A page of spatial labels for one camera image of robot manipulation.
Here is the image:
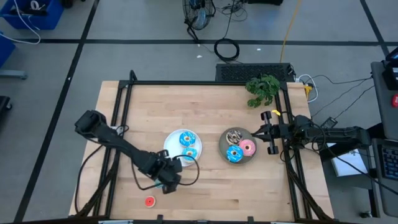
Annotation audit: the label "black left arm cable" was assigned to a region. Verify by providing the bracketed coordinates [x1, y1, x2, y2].
[131, 154, 200, 191]

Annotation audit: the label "green potted plant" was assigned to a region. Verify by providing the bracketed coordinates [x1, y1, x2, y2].
[244, 73, 281, 109]

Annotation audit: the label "brown plate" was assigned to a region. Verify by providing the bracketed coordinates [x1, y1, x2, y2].
[218, 126, 258, 165]

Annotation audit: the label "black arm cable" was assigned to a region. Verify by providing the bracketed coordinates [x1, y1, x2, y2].
[279, 119, 331, 163]
[131, 154, 200, 191]

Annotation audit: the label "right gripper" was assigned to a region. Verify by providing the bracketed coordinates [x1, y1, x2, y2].
[251, 111, 283, 156]

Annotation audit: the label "black cable coil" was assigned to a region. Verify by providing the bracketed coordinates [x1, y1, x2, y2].
[213, 37, 241, 62]

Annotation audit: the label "black power adapter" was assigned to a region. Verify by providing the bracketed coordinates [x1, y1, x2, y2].
[322, 116, 339, 130]

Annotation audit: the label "blue iced donut coloured sprinkles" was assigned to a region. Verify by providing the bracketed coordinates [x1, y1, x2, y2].
[226, 144, 244, 164]

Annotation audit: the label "black keyboard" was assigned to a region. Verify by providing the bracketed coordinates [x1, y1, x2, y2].
[381, 144, 398, 182]
[215, 62, 295, 83]

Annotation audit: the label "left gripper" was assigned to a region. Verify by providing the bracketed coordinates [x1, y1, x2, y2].
[154, 149, 183, 194]

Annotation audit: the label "white plate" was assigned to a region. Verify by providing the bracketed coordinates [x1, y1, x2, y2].
[163, 129, 203, 168]

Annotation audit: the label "pink iced donut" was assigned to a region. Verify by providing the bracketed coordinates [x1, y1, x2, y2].
[238, 139, 257, 157]

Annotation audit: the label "cream donut pale blue icing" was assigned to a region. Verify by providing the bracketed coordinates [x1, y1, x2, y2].
[181, 146, 199, 162]

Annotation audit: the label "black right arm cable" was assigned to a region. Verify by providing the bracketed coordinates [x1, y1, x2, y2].
[279, 119, 331, 163]

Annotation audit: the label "black table frame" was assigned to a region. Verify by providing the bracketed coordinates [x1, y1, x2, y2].
[74, 70, 334, 224]

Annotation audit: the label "grey desk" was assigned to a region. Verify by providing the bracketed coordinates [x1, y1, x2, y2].
[369, 60, 398, 218]

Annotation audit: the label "yellow cable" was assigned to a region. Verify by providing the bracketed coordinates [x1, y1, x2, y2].
[279, 0, 303, 64]

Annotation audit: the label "black desk device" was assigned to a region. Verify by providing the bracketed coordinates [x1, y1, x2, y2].
[381, 46, 398, 91]

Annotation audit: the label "grey metal bar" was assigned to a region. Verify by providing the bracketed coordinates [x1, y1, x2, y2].
[0, 69, 28, 80]

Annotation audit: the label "blue plastic bin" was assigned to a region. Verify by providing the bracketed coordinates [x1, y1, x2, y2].
[0, 0, 65, 31]
[0, 30, 16, 68]

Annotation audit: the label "black base cable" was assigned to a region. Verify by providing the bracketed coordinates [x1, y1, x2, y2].
[74, 144, 105, 215]

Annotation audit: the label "black chair base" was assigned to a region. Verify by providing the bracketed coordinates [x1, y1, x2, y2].
[0, 95, 13, 118]

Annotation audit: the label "chocolate iced donut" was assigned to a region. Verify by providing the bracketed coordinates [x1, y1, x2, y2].
[225, 129, 243, 146]

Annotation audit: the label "white paper sheet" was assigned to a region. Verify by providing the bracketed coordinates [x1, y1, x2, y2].
[328, 142, 370, 178]

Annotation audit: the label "white power strip cable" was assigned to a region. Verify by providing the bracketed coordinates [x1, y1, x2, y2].
[295, 73, 320, 103]

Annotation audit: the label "blue iced donut white pearls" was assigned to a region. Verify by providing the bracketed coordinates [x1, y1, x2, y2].
[178, 131, 197, 148]

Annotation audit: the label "black floor fan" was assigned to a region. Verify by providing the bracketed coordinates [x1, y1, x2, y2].
[182, 0, 217, 43]

